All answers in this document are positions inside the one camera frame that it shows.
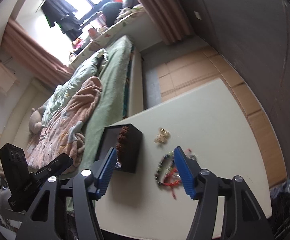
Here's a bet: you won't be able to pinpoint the green black bead necklace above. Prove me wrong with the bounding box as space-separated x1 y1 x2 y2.
154 150 177 186

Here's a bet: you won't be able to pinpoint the red cord bracelet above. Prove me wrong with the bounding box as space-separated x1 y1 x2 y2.
162 167 184 200

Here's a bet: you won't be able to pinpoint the gold butterfly brooch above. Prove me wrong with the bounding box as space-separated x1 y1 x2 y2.
154 127 170 144

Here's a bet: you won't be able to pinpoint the black open jewelry box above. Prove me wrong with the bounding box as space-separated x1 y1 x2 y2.
94 124 143 173

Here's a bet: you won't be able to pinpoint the pink fleece blanket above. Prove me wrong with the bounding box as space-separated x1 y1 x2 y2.
25 76 103 173

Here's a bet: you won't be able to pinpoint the beige plush toy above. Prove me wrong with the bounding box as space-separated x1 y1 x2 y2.
29 105 46 134

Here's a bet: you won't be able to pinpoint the cream headboard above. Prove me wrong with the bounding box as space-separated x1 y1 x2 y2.
11 78 52 150

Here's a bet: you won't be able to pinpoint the bed with green sheet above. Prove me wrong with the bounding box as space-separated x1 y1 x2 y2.
25 35 145 213

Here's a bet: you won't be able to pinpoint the white ottoman table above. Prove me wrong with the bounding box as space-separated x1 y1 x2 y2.
96 79 273 239

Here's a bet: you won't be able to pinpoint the light green duvet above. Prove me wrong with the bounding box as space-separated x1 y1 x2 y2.
42 49 109 127

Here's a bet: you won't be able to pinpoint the hanging pink towel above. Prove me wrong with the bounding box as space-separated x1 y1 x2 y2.
0 61 20 95

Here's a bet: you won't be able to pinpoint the cardboard floor sheet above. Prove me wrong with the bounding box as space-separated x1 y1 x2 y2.
155 46 287 187

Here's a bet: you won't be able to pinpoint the left pink curtain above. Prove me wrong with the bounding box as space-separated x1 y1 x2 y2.
1 18 73 88

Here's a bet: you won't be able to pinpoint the pink curtain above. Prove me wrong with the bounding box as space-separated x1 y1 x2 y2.
138 0 194 45
1 18 73 88

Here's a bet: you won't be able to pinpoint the black bag on sill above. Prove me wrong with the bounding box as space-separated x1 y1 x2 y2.
102 2 122 27

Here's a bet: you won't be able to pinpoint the hanging dark clothes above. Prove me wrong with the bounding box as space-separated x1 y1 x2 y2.
41 0 82 42

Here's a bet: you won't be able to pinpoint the patterned window seat cover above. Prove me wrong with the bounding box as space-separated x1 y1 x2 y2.
69 4 145 69

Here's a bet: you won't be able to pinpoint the right pink curtain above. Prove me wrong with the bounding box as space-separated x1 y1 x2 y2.
138 0 194 45

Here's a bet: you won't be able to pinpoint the dark wall panel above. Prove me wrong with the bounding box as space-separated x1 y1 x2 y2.
180 0 290 176

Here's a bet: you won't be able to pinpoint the white wall outlet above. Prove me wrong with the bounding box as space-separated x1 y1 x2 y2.
194 11 202 20

